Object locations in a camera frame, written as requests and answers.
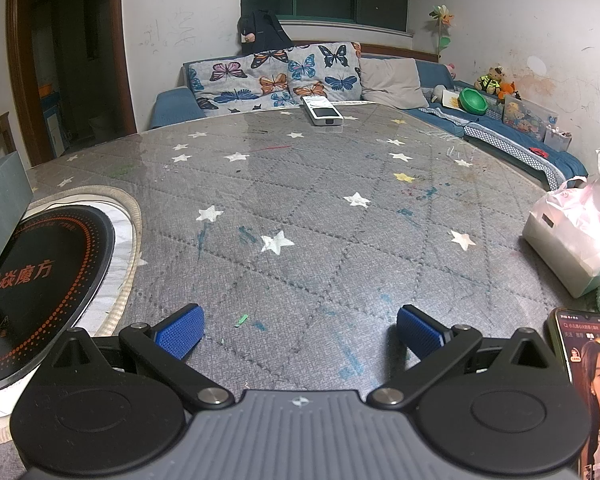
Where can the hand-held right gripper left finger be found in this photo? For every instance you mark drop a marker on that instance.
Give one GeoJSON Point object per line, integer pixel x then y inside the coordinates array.
{"type": "Point", "coordinates": [180, 332]}

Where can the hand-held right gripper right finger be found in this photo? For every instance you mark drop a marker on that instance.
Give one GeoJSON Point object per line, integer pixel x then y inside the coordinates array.
{"type": "Point", "coordinates": [420, 331]}

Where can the grey cardboard box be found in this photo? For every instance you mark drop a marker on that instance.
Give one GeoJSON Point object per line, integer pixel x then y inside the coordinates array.
{"type": "Point", "coordinates": [0, 210]}

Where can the grey star-patterned desktop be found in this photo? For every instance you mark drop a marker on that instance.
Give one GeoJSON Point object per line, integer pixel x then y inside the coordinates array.
{"type": "Point", "coordinates": [305, 210]}

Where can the black round induction cooker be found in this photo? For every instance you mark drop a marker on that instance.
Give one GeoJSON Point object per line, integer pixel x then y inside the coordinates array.
{"type": "Point", "coordinates": [40, 285]}

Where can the tissue pack in plastic bag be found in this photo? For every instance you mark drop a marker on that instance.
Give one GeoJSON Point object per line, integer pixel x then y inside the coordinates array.
{"type": "Point", "coordinates": [570, 240]}

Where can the smartphone with lit screen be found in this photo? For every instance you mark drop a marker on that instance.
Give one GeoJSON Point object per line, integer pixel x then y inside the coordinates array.
{"type": "Point", "coordinates": [595, 385]}

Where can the blue sofa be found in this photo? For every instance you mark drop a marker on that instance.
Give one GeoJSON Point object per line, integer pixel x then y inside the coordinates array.
{"type": "Point", "coordinates": [495, 135]}

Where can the small red toy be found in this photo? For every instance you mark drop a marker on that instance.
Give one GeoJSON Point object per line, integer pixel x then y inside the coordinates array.
{"type": "Point", "coordinates": [540, 151]}

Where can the white waste bin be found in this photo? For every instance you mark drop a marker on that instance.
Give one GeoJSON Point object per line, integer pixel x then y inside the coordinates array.
{"type": "Point", "coordinates": [101, 127]}

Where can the white paper card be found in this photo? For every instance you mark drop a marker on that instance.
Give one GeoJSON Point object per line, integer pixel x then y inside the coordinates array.
{"type": "Point", "coordinates": [452, 100]}

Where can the green plastic bowl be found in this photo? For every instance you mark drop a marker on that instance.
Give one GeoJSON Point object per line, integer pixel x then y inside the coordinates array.
{"type": "Point", "coordinates": [472, 101]}

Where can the small clear container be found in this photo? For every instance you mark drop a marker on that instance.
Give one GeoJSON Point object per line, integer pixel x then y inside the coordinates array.
{"type": "Point", "coordinates": [557, 139]}

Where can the clear printed storage box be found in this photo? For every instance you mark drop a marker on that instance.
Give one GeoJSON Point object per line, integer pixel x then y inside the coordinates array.
{"type": "Point", "coordinates": [527, 117]}

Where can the white remote control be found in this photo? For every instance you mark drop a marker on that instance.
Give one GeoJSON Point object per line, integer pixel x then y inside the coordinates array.
{"type": "Point", "coordinates": [321, 110]}

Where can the beige pillow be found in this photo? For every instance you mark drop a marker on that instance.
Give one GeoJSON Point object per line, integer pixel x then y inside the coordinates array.
{"type": "Point", "coordinates": [392, 82]}

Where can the orange plush toy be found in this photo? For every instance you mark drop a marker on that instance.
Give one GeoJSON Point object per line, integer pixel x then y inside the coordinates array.
{"type": "Point", "coordinates": [508, 91]}

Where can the brown teddy bear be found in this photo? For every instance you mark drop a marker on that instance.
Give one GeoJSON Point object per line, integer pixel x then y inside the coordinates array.
{"type": "Point", "coordinates": [492, 80]}

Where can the butterfly print pillows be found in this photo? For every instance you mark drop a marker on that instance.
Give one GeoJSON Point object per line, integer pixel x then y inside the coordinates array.
{"type": "Point", "coordinates": [280, 77]}

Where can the black jacket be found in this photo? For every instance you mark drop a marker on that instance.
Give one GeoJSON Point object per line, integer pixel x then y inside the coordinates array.
{"type": "Point", "coordinates": [265, 32]}

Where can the wooden door frame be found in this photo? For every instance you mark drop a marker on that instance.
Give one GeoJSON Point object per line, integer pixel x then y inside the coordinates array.
{"type": "Point", "coordinates": [22, 60]}

